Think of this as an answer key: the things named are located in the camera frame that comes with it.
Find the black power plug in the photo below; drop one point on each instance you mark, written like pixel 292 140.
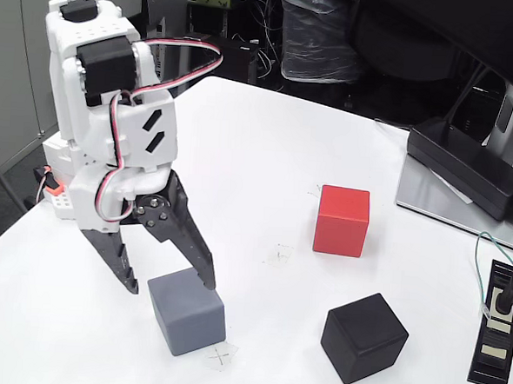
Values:
pixel 504 300

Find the silver monitor stand base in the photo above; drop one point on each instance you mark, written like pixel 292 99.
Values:
pixel 430 198

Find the black computer case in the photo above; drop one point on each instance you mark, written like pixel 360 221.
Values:
pixel 240 62

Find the clear tape with X mark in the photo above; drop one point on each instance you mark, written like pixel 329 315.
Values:
pixel 221 356

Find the clear tape with pen mark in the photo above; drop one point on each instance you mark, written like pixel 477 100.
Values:
pixel 315 192
pixel 279 255

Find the black power strip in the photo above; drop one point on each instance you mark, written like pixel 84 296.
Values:
pixel 492 363

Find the black cube block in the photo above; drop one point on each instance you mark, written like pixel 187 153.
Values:
pixel 361 337

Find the grey cube block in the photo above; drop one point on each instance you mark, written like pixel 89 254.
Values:
pixel 188 318

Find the black monitor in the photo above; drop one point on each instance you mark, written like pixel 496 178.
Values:
pixel 489 23

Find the red cube block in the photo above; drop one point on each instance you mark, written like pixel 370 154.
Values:
pixel 341 223

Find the black power adapter brick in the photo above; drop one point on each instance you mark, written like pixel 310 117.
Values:
pixel 463 165

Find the white perforated base clamp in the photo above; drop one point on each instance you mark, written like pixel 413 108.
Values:
pixel 60 204

